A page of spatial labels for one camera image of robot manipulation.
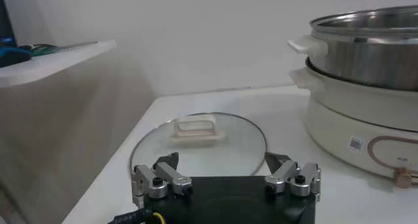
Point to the round glass lid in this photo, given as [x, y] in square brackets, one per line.
[228, 150]

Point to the cream electric cooker base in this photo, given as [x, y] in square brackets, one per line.
[343, 121]

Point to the white side table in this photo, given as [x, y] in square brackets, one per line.
[49, 63]

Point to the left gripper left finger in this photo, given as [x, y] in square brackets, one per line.
[148, 179]

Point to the dark laptop screen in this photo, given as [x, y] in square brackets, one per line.
[5, 19]

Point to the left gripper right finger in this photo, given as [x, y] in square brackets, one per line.
[287, 174]

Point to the stainless steel steamer basket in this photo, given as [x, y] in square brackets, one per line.
[359, 58]

